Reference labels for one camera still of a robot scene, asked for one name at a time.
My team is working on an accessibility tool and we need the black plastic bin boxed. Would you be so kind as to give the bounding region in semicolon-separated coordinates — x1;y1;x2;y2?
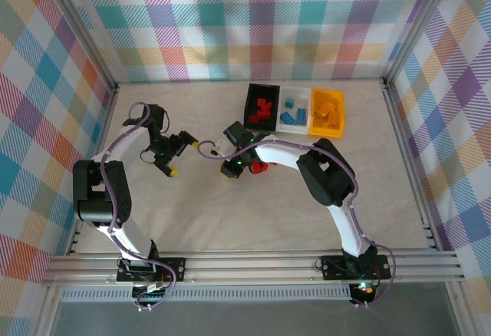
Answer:
242;82;281;133

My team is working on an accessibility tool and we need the white plastic bin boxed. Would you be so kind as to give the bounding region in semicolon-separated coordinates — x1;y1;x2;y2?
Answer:
276;85;312;136

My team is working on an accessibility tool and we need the yellow plastic bin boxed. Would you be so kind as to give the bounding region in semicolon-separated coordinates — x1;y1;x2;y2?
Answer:
308;88;346;138

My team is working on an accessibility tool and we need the plaid fabric backdrop panel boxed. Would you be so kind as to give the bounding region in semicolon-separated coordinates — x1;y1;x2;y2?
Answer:
49;0;453;84
387;0;491;336
0;0;112;336

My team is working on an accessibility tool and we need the aluminium side rail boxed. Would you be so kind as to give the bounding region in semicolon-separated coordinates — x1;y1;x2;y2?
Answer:
379;78;446;252
64;82;120;256

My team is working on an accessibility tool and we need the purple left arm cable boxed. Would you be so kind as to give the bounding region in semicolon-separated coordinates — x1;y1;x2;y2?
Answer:
100;101;178;312

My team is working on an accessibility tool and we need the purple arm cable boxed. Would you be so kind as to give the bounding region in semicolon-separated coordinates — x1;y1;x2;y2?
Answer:
100;101;178;312
197;139;398;308

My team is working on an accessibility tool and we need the long aluminium base rail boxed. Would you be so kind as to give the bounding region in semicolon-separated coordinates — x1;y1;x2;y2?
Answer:
41;250;467;288

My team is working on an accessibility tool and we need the grey slotted cable duct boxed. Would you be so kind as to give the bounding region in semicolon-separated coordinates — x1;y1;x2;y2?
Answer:
59;288;354;303

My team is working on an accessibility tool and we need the aluminium frame post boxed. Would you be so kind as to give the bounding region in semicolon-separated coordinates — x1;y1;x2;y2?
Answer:
381;0;461;90
41;0;120;91

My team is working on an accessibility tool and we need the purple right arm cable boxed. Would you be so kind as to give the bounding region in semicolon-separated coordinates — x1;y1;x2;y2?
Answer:
197;139;398;308

